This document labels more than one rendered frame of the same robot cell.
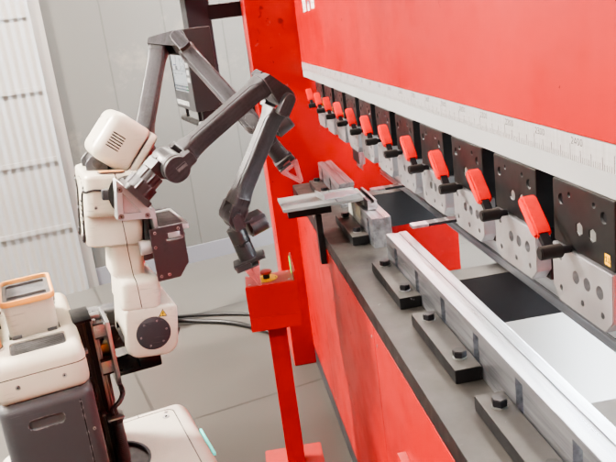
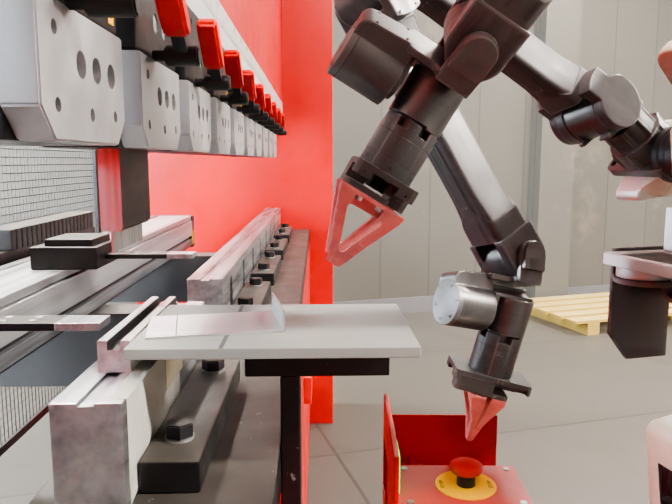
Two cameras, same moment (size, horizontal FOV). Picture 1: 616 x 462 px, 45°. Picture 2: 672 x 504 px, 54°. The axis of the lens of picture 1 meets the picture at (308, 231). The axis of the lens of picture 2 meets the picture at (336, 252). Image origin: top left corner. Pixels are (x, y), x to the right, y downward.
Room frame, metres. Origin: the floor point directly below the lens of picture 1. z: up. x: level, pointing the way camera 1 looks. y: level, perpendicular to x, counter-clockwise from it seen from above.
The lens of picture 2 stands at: (3.06, 0.06, 1.16)
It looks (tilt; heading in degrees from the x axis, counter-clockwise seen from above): 8 degrees down; 185
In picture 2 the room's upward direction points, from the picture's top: straight up
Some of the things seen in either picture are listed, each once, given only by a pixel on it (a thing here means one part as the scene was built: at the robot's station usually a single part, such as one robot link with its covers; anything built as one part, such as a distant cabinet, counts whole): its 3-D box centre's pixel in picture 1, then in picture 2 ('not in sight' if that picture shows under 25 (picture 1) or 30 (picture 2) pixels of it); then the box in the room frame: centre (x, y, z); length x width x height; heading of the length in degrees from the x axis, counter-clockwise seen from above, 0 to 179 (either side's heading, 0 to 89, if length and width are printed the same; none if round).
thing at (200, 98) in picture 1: (192, 69); not in sight; (3.55, 0.44, 1.42); 0.45 x 0.12 x 0.36; 18
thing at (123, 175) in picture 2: (358, 153); (126, 198); (2.43, -0.20, 1.13); 0.10 x 0.02 x 0.10; 6
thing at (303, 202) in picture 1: (319, 199); (278, 328); (2.41, -0.05, 1.00); 0.26 x 0.18 x 0.01; 96
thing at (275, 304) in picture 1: (271, 291); (450, 489); (2.26, 0.14, 0.75); 0.20 x 0.16 x 0.18; 4
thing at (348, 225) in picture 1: (351, 228); (199, 412); (2.38, -0.15, 0.89); 0.30 x 0.05 x 0.03; 6
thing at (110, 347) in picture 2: (365, 198); (142, 329); (2.39, -0.20, 0.99); 0.20 x 0.03 x 0.03; 6
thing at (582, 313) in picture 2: not in sight; (607, 311); (-1.89, 1.68, 0.05); 1.19 x 0.79 x 0.10; 111
